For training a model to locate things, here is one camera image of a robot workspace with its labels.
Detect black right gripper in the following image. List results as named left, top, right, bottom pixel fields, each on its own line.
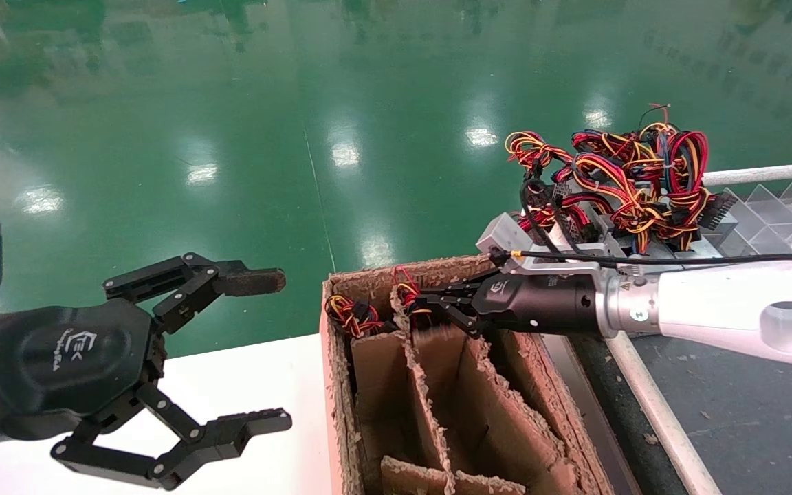
left=425, top=271, right=604, bottom=338

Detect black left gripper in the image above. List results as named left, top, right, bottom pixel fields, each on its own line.
left=0, top=252, right=294, bottom=491

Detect power supply with coloured wires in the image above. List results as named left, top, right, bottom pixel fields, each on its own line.
left=392, top=264, right=439, bottom=321
left=324, top=294, right=387, bottom=338

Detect torn cardboard divider grid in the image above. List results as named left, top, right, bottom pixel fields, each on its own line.
left=348, top=285, right=565, bottom=495

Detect worn brown cardboard box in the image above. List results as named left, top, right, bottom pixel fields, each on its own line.
left=319, top=254, right=615, bottom=495

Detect grey power supply black connector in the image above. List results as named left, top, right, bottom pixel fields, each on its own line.
left=695, top=192, right=741, bottom=252

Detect clear plastic divider tray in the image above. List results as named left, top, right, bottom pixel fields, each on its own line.
left=702, top=180, right=792, bottom=256

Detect grey cart frame edge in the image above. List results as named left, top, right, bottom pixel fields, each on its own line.
left=544, top=333, right=644, bottom=495

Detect grey power supplies with cables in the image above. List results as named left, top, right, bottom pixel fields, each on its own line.
left=570, top=103, right=731, bottom=259

